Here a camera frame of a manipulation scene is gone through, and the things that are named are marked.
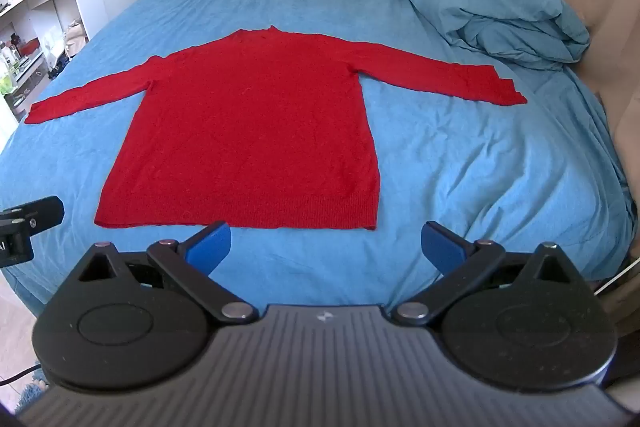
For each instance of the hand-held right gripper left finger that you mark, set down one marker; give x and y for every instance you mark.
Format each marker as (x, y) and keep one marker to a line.
(210, 246)

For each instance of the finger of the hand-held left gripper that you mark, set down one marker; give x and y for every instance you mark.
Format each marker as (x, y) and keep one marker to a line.
(47, 211)

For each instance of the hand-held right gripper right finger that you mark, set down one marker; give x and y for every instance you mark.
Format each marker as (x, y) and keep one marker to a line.
(441, 246)

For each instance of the red knit sweater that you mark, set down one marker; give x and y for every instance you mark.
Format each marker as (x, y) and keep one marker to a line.
(250, 122)

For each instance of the blue shaggy rug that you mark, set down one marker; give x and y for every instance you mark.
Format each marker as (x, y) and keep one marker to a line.
(32, 394)

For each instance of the red box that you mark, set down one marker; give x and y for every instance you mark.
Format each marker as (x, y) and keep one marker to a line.
(29, 48)

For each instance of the white bag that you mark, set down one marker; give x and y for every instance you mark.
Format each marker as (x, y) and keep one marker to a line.
(75, 38)

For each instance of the white shelf unit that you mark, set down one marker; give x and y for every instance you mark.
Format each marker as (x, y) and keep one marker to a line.
(60, 2)

